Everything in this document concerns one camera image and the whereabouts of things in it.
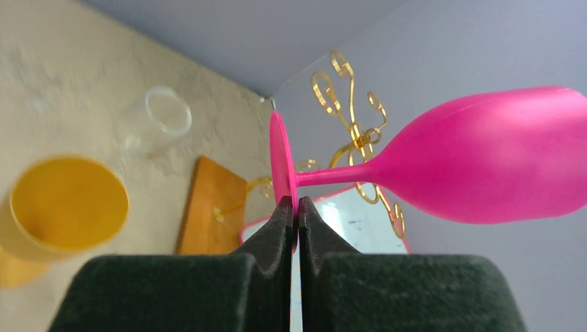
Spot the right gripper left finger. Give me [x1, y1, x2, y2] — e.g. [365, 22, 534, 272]
[49, 196, 294, 331]

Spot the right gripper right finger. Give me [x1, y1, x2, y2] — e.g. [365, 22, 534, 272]
[298, 197, 526, 331]

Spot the gold wire wine glass rack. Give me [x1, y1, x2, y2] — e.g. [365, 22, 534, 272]
[176, 49, 407, 256]

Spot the pink plastic wine glass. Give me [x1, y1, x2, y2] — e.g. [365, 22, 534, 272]
[269, 86, 586, 225]

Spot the pink framed whiteboard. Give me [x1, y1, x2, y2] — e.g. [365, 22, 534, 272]
[240, 187, 410, 331]

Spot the yellow plastic wine glass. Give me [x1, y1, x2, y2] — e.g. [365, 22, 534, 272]
[1, 155, 129, 288]

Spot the clear wine glass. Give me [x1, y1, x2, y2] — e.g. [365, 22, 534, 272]
[113, 86, 192, 159]

